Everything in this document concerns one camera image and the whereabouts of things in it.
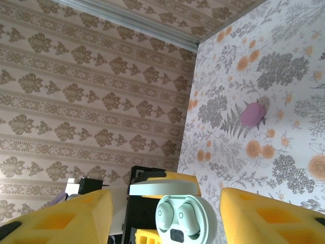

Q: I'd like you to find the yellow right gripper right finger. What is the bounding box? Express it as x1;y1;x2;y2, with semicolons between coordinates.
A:
219;187;325;244

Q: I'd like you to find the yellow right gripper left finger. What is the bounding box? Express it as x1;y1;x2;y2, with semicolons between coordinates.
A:
0;189;114;244

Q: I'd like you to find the mint earbud charging case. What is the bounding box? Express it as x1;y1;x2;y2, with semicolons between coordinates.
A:
129;181;218;244

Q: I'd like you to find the mint wireless earbud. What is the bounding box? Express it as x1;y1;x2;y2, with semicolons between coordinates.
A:
156;200;176;232
177;201;202;235

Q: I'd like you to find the pink earbud charging case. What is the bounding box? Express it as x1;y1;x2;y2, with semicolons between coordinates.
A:
240;102;266;127

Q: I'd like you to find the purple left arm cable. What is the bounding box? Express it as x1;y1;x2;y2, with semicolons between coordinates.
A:
49;192;69;208

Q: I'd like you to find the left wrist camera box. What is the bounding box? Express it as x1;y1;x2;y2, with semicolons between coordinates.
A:
64;177;127;236

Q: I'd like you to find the aluminium frame post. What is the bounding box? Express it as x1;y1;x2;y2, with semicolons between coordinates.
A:
52;0;200;51

